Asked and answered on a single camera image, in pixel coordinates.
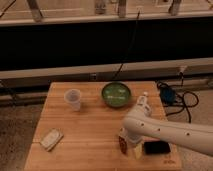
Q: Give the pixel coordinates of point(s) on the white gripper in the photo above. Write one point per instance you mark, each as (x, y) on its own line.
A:
(134, 139)

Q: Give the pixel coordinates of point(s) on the dark red pepper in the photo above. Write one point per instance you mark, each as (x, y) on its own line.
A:
(123, 145)

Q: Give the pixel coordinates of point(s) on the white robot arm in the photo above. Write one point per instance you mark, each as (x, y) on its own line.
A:
(137, 123)

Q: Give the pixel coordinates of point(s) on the black rectangular sponge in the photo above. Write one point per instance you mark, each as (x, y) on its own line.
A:
(156, 147)

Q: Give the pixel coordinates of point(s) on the white tube bottle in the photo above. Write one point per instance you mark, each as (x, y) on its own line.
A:
(142, 100)

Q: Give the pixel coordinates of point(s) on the green bowl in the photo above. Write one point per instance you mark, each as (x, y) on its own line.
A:
(116, 94)

